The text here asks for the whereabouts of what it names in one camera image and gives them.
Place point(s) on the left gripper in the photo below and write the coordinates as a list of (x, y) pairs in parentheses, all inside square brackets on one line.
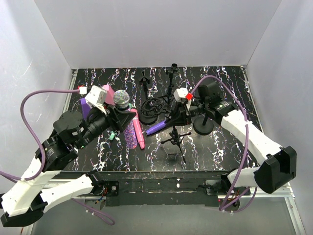
[(113, 117)]

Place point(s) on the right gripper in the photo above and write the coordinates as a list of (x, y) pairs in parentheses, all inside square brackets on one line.
[(181, 115)]

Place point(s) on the purple glitter microphone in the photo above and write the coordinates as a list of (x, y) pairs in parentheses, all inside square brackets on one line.
[(122, 100)]

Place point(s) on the purple plastic microphone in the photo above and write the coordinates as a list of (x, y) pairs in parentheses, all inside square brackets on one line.
[(158, 127)]

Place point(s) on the tripod stand with shock mount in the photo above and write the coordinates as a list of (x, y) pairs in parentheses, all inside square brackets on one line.
[(159, 110)]

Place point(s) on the round base stand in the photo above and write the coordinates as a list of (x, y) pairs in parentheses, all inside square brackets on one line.
[(145, 105), (204, 123)]

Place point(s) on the pink plastic microphone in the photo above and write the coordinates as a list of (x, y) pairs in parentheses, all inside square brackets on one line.
[(138, 130)]

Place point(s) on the tripod stand with clip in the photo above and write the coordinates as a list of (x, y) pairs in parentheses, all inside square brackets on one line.
[(167, 98)]

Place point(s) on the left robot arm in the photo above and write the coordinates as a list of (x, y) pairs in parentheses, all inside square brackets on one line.
[(27, 201)]

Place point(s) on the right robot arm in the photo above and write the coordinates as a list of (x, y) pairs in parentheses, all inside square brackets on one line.
[(276, 164)]

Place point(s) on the pink metronome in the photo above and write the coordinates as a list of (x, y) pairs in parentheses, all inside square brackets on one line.
[(110, 94)]

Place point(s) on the teal plastic microphone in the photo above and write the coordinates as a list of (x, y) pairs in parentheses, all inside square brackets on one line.
[(112, 136)]

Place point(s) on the purple metronome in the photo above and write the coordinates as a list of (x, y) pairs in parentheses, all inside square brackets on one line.
[(86, 109)]

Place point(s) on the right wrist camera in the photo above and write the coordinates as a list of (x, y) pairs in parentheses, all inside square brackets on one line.
[(183, 96)]

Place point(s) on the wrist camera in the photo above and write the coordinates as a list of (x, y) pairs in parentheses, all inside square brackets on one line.
[(183, 96), (95, 98)]

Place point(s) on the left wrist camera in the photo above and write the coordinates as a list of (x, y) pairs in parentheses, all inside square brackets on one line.
[(95, 98)]

